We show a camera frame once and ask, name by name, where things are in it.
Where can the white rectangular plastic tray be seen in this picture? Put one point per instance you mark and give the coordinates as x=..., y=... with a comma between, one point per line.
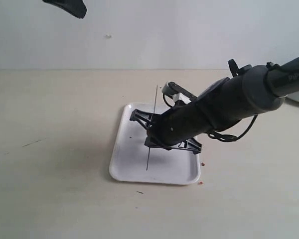
x=132, y=161

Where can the thin metal skewer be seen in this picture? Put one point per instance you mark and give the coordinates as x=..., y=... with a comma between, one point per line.
x=153, y=112

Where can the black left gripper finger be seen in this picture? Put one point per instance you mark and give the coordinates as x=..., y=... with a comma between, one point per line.
x=76, y=8

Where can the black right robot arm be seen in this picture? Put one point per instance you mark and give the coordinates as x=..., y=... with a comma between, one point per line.
x=249, y=92

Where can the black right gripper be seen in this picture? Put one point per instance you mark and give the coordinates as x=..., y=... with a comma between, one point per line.
x=175, y=128

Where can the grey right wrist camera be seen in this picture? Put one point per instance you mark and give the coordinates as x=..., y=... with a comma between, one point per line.
x=177, y=93

